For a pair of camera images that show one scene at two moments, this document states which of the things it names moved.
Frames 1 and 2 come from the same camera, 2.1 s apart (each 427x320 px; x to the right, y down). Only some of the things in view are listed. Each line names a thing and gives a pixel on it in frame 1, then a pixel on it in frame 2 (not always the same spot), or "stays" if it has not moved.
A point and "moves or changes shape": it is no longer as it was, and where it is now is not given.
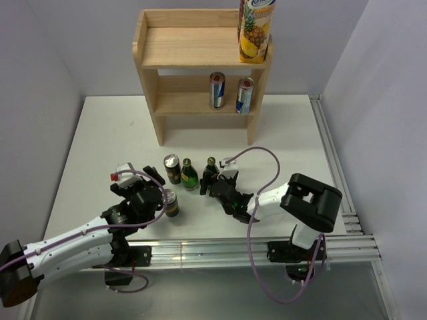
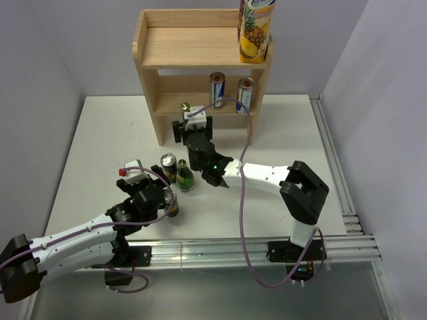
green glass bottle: [211, 173] moves or changes shape
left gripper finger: [153, 173] to [159, 171]
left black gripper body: [135, 187] stays
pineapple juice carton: [254, 23] stays
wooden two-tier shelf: [193, 76] stays
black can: [172, 209] stays
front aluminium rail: [220, 254] stays
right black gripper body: [231, 181] to [194, 167]
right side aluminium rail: [351, 219] stays
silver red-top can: [217, 89] stays
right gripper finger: [204, 183] to [179, 131]
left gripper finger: [123, 193] to [129, 189]
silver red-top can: [244, 97] stays
